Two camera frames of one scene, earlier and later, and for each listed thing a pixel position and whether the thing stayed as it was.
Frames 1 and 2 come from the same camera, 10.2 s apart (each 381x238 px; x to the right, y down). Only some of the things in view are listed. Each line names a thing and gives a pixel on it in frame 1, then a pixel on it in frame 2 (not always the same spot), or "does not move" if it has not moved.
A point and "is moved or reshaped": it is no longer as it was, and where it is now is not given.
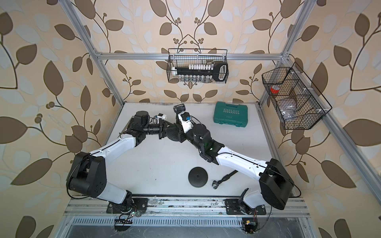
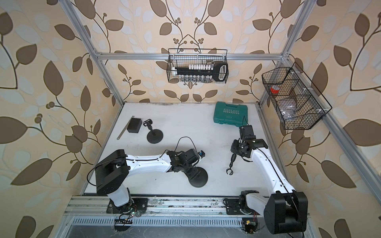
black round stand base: (173, 133) to (156, 139)
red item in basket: (275, 89) does not move
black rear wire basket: (197, 66) does not move
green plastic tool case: (233, 115) does not move
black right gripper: (183, 137) to (234, 148)
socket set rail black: (202, 73) does not move
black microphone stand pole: (178, 109) is moved or reshaped
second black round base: (198, 177) does not move
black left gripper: (162, 127) to (196, 171)
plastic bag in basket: (287, 107) does not move
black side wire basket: (299, 103) does not move
